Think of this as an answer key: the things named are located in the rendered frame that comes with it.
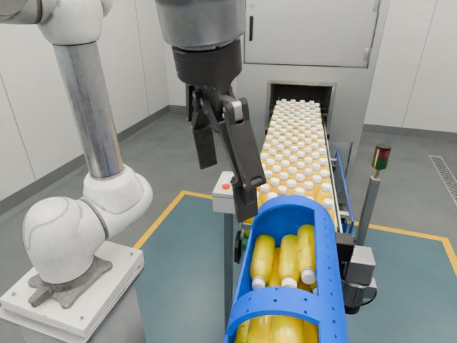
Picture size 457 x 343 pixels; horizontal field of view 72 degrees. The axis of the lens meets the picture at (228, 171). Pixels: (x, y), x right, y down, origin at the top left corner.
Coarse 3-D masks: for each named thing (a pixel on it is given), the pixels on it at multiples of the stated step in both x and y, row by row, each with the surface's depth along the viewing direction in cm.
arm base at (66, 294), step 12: (96, 264) 98; (108, 264) 100; (36, 276) 95; (84, 276) 92; (96, 276) 96; (36, 288) 94; (48, 288) 89; (60, 288) 89; (72, 288) 91; (84, 288) 93; (36, 300) 87; (60, 300) 89; (72, 300) 89
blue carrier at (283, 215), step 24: (264, 216) 111; (288, 216) 109; (312, 216) 107; (336, 264) 86; (240, 288) 89; (264, 288) 72; (288, 288) 70; (336, 288) 77; (240, 312) 71; (264, 312) 67; (288, 312) 65; (312, 312) 66; (336, 312) 70; (336, 336) 64
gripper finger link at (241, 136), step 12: (228, 108) 32; (228, 120) 32; (240, 120) 33; (228, 132) 33; (240, 132) 33; (252, 132) 33; (240, 144) 33; (252, 144) 34; (240, 156) 33; (252, 156) 34; (240, 168) 34; (252, 168) 34; (264, 180) 35
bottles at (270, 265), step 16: (256, 240) 109; (272, 240) 108; (288, 240) 105; (256, 256) 101; (272, 256) 103; (288, 256) 98; (256, 272) 96; (272, 272) 101; (288, 272) 93; (256, 288) 94; (304, 288) 96; (240, 336) 77
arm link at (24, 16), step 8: (32, 0) 61; (40, 0) 62; (24, 8) 61; (32, 8) 62; (40, 8) 63; (0, 16) 57; (8, 16) 58; (16, 16) 61; (24, 16) 62; (32, 16) 64; (40, 16) 65
